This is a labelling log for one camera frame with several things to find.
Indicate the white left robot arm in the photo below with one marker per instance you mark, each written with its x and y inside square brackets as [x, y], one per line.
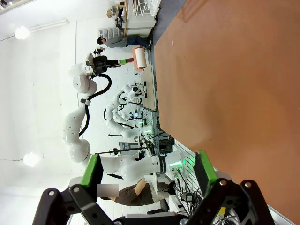
[75, 131]

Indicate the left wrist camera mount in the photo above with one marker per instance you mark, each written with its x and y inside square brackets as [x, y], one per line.
[89, 57]

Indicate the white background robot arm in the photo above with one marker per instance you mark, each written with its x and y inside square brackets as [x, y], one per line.
[114, 122]
[127, 90]

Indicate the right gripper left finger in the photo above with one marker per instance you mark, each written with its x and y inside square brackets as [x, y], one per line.
[91, 171]

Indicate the person in brown shirt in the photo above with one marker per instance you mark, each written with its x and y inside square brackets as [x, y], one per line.
[133, 193]

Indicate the round ceiling light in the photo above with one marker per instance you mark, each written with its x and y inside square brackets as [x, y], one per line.
[30, 159]
[22, 32]

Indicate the pink and white cup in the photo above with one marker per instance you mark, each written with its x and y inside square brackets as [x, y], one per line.
[140, 57]

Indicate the black power adapter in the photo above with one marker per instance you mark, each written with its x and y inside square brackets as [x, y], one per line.
[189, 197]

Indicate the black computer box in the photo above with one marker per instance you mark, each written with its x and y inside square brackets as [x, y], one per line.
[166, 145]

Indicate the white ceiling pipe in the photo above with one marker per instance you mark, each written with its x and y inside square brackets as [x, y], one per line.
[47, 24]

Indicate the clear plastic drawer unit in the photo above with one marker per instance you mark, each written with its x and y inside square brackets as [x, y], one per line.
[110, 32]

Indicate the light wooden table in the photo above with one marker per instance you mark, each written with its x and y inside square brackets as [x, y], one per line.
[150, 89]

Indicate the white cabinet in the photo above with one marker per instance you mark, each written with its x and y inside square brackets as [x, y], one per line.
[140, 23]

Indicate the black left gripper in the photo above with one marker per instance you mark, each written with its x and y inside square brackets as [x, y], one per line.
[100, 65]

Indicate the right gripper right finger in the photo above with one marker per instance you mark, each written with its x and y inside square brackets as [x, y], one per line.
[206, 173]

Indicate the person in grey hoodie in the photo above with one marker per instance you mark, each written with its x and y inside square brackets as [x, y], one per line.
[117, 42]

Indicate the black tripod stand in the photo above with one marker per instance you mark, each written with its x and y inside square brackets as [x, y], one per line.
[114, 152]

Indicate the cardboard box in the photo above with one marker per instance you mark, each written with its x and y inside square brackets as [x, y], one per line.
[111, 12]

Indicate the white slotted mounting panel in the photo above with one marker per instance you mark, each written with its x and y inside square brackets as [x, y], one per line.
[187, 154]

